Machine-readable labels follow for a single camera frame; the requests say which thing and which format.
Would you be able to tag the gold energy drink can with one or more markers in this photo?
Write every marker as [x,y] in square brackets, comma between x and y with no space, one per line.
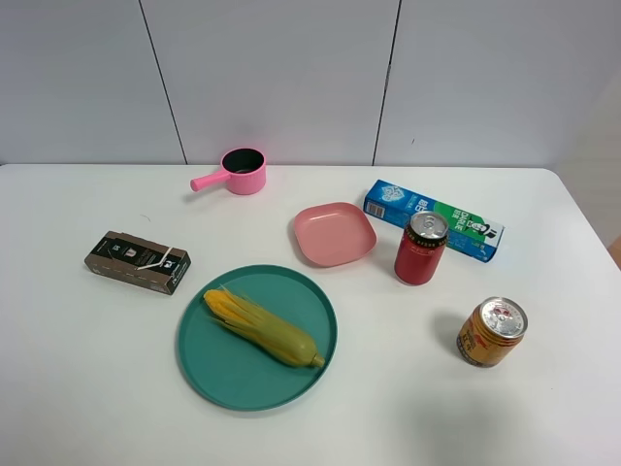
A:
[494,328]

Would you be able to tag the pink square plate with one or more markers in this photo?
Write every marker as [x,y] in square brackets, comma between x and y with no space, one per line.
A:
[333,234]

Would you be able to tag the pink toy saucepan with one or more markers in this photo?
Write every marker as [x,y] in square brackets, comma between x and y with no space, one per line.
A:
[242,170]

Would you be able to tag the yellow corn cob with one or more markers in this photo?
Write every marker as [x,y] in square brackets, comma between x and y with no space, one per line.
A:
[280,339]

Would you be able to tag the red soda can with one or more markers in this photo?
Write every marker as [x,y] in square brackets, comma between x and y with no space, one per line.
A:
[421,248]

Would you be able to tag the blue green toothpaste box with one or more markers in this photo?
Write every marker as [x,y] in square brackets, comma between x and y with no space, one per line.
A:
[471,234]

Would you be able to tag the teal round plate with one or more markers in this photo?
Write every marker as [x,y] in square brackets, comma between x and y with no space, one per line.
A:
[236,374]

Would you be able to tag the dark brown cardboard box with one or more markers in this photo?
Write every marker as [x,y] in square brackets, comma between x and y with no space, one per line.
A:
[129,259]

